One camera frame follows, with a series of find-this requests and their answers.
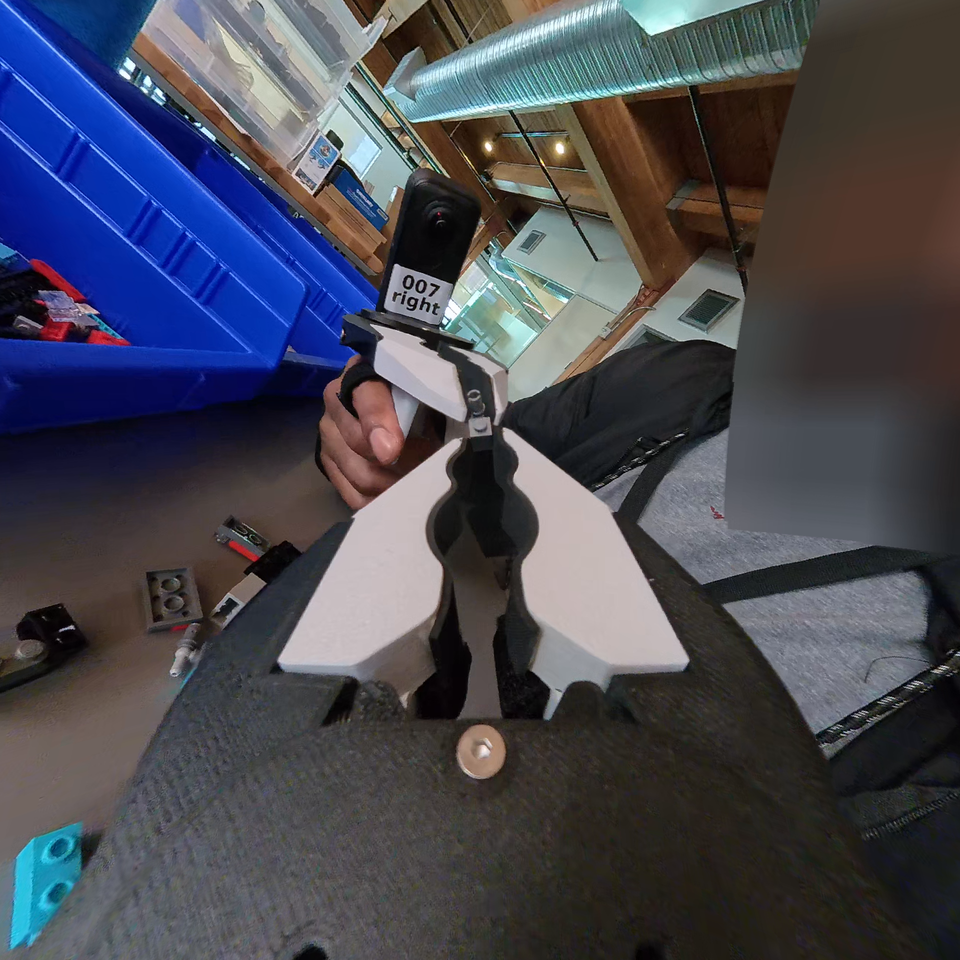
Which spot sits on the wooden workbench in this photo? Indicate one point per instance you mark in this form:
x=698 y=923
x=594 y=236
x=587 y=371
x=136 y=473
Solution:
x=247 y=150

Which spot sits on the dark grey two-stud brick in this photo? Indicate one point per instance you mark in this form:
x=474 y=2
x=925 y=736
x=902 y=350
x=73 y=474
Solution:
x=171 y=598

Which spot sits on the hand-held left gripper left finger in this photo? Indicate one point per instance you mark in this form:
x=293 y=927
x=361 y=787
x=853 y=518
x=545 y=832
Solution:
x=360 y=600

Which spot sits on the black and grey brick assembly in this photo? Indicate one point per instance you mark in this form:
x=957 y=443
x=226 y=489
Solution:
x=52 y=630

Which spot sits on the person's grey sweater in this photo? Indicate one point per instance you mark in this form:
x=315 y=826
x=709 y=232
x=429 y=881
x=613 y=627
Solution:
x=787 y=637

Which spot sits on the white and blue carton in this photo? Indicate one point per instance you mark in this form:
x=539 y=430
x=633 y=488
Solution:
x=319 y=159

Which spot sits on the silver ventilation duct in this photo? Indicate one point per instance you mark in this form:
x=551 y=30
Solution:
x=562 y=52

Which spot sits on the pile of mixed toy bricks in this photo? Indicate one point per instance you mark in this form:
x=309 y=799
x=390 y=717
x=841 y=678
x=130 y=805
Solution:
x=52 y=319

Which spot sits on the wooden post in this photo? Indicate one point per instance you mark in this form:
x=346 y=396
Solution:
x=637 y=195

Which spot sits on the small teal toy brick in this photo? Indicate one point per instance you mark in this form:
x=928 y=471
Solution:
x=49 y=877

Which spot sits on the brown cardboard box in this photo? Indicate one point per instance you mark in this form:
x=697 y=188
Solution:
x=352 y=225

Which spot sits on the red and dark grey brick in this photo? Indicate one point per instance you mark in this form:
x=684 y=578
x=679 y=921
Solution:
x=240 y=534

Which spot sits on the clear plastic drawer unit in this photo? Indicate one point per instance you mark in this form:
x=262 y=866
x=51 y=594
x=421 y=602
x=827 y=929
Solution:
x=262 y=60

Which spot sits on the person's right hand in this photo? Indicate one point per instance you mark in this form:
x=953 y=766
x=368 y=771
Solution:
x=352 y=457

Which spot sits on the narrow blue plastic bin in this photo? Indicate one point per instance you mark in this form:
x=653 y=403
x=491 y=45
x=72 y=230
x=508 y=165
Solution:
x=225 y=187

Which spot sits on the large blue plastic bin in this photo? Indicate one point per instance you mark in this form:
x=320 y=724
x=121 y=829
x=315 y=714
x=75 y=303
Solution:
x=150 y=390

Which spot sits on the grey desk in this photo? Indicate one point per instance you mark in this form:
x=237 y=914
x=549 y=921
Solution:
x=112 y=525

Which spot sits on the black and white brick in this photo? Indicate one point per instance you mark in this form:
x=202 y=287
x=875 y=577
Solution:
x=266 y=566

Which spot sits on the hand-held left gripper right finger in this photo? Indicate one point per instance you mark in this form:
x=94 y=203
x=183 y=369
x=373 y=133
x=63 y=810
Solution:
x=600 y=592

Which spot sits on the small grey pin piece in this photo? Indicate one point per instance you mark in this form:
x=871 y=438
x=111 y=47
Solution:
x=186 y=649

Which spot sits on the blue cardboard box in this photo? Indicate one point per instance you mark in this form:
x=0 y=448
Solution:
x=364 y=202

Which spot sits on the person's right forearm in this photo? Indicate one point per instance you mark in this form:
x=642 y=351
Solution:
x=637 y=405

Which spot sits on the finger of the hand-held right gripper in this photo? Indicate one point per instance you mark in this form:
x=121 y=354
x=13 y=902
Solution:
x=496 y=386
x=420 y=371

